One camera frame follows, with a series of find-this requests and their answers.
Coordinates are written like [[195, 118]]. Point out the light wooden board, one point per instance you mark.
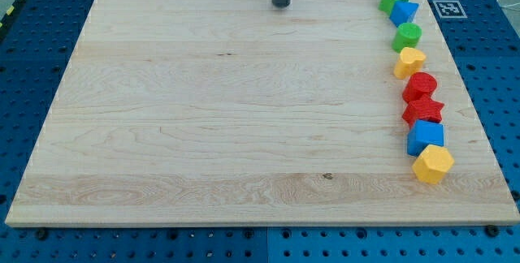
[[234, 113]]

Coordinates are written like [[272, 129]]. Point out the yellow heart block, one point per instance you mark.
[[410, 60]]

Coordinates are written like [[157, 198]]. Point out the red cylinder block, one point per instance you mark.
[[419, 84]]

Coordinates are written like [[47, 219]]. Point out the blue cube block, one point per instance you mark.
[[422, 134]]

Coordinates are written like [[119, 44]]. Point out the red star block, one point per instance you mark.
[[425, 109]]

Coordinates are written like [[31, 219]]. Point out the green cylinder block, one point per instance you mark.
[[407, 35]]

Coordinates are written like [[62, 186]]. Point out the blue triangular block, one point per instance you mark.
[[403, 12]]

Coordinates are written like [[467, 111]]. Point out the yellow hexagon block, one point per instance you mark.
[[432, 164]]

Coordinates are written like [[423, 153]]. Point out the white fiducial marker tag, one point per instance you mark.
[[449, 9]]

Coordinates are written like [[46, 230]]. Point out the yellow black hazard tape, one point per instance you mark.
[[11, 13]]

